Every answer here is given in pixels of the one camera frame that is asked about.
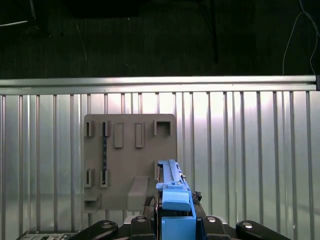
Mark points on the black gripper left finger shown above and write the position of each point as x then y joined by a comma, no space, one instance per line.
140,230

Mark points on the hard disk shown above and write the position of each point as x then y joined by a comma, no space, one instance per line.
175,200

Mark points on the grey parts rack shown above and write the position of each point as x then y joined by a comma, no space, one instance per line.
125,162

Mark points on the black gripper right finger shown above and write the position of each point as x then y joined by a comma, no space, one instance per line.
212,230

